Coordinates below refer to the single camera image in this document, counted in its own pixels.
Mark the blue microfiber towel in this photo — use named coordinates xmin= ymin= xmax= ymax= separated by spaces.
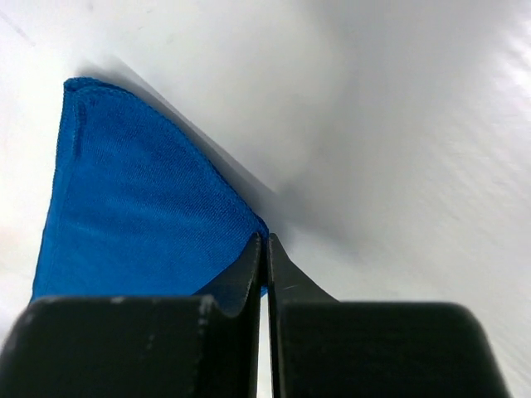
xmin=32 ymin=77 xmax=269 ymax=299

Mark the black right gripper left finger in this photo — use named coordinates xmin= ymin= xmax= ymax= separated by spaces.
xmin=1 ymin=235 xmax=261 ymax=397

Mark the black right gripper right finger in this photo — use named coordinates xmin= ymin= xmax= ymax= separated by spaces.
xmin=266 ymin=235 xmax=509 ymax=397

